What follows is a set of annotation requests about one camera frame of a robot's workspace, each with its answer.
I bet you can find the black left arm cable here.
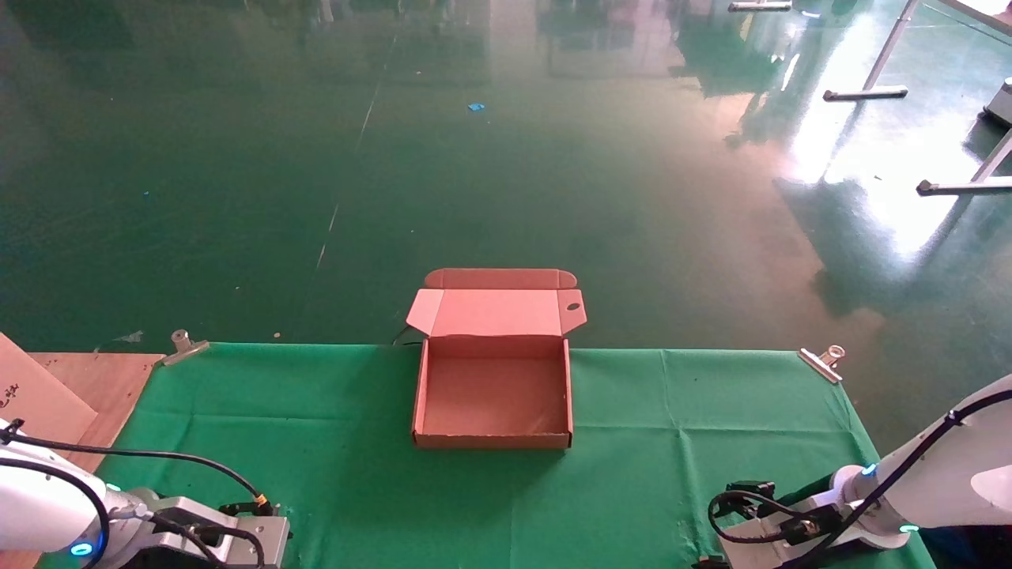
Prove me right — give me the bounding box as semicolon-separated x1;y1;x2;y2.
0;417;275;516

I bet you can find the open brown cardboard box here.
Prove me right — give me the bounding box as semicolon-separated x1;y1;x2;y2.
406;268;588;450

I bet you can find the large green table cloth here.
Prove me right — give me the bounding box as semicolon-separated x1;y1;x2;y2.
38;341;938;569

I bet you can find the silver metal cloth clamp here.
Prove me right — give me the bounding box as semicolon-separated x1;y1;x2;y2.
796;345;848;386
161;329;211;367

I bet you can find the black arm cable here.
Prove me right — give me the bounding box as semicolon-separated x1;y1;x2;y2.
0;417;275;516
707;386;1012;569

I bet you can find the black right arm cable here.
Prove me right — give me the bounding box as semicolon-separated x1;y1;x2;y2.
707;386;1012;569

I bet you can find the white table with metal legs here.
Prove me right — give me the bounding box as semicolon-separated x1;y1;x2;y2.
821;0;1012;198

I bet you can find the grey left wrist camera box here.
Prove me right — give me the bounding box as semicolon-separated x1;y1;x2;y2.
225;512;291;569

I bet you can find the flat cardboard sheet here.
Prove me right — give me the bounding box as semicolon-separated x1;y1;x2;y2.
0;332;100;448

